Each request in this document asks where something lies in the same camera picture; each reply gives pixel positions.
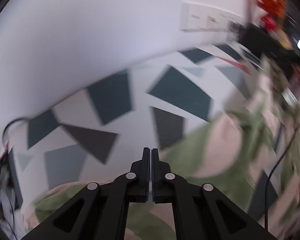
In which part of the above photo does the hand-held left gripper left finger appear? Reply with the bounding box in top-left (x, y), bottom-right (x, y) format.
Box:
top-left (21, 147), bottom-right (150, 240)

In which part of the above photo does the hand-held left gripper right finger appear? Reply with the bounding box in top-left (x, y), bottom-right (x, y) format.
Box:
top-left (151, 148), bottom-right (278, 240)

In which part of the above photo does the green leaf print pajamas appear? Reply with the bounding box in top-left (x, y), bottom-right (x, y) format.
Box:
top-left (22, 62), bottom-right (300, 240)

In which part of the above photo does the black speaker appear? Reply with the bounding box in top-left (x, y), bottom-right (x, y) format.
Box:
top-left (237, 22), bottom-right (298, 61)

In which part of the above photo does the geometric print table mat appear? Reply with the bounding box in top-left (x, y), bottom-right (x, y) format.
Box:
top-left (5, 44), bottom-right (300, 230)

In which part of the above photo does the red flower decoration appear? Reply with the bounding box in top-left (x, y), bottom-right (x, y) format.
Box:
top-left (251, 0), bottom-right (288, 31)

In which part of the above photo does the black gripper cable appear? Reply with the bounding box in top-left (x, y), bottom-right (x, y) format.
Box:
top-left (264, 122), bottom-right (300, 231)

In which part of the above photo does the white wall socket strip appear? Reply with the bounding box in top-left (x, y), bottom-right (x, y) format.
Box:
top-left (181, 2), bottom-right (246, 33)

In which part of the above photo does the tangle of black cables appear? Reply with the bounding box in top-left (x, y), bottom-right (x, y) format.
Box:
top-left (0, 117), bottom-right (30, 233)

